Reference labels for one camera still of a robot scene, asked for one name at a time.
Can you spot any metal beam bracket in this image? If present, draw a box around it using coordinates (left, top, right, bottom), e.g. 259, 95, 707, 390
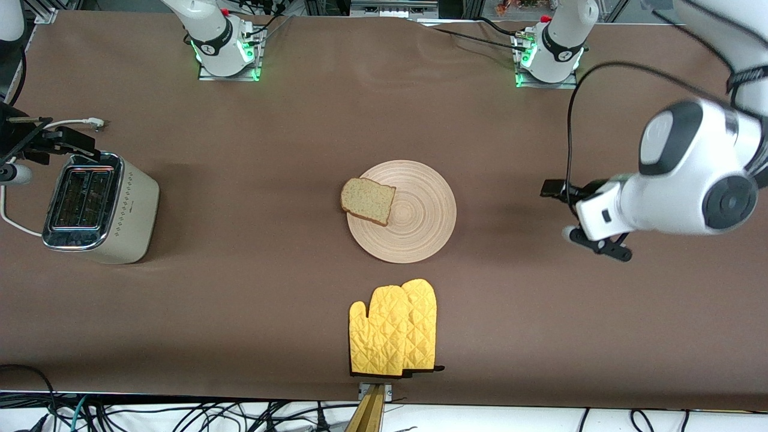
358, 382, 394, 401

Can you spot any yellow quilted oven mitt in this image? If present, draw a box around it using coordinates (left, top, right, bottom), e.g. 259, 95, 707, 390
349, 286, 416, 379
401, 278, 446, 376

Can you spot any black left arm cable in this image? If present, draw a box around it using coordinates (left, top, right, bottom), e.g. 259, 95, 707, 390
566, 60, 736, 208

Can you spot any teal floor cable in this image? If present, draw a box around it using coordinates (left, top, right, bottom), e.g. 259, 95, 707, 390
69, 394, 92, 432

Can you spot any round wooden plate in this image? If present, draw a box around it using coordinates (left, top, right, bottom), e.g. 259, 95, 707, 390
346, 160, 457, 264

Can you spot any black looped floor cable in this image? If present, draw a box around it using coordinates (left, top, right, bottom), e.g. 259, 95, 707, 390
0, 364, 58, 432

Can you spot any white toaster power cable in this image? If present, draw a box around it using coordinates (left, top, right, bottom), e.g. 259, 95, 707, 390
0, 117, 109, 236

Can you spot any aluminium frame profile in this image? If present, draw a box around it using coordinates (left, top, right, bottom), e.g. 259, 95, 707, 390
33, 0, 82, 25

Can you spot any brown bread slice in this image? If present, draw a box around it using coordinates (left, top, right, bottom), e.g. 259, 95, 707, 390
340, 178, 397, 227

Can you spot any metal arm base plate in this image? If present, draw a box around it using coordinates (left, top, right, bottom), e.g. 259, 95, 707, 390
198, 27, 266, 82
515, 33, 578, 89

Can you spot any yellow camera stand beam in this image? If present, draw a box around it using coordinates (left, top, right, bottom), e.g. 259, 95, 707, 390
345, 385, 385, 432

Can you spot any cream and chrome toaster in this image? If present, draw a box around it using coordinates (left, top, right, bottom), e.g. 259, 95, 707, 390
42, 151, 160, 265

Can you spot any black table cable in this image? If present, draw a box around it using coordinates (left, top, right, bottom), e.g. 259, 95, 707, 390
420, 17, 532, 53

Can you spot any grey background device box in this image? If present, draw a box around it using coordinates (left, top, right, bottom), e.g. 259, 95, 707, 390
350, 0, 440, 19

